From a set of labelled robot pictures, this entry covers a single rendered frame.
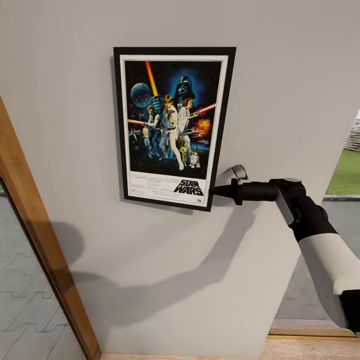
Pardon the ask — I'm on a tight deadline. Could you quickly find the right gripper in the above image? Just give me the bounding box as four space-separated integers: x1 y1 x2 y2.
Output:
208 178 263 206

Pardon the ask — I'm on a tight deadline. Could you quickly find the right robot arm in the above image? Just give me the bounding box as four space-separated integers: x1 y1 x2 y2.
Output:
208 164 360 338

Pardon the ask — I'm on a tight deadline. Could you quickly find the poster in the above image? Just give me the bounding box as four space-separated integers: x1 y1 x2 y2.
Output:
113 47 237 212

